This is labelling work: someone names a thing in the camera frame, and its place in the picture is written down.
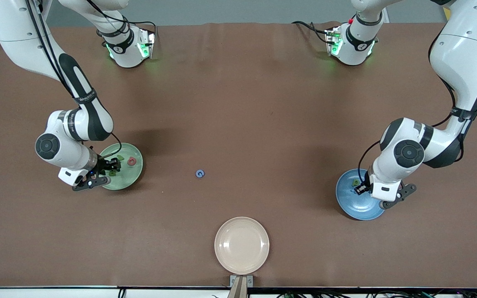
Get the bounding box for green plate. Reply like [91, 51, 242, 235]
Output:
[99, 142, 144, 191]

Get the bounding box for black left arm base cable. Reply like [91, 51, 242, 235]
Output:
[291, 21, 331, 44]

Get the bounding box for black right arm base cable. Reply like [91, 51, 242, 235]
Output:
[112, 12, 158, 42]

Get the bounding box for beige plate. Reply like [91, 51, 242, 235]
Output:
[214, 216, 270, 275]

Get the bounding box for black arm base cable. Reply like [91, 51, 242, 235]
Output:
[112, 12, 158, 42]
[291, 21, 331, 44]

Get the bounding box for brown table mat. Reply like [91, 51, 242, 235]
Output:
[0, 22, 477, 288]

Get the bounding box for blue plate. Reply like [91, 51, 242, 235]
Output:
[335, 168, 388, 221]

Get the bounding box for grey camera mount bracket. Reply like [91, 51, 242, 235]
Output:
[227, 275, 254, 298]

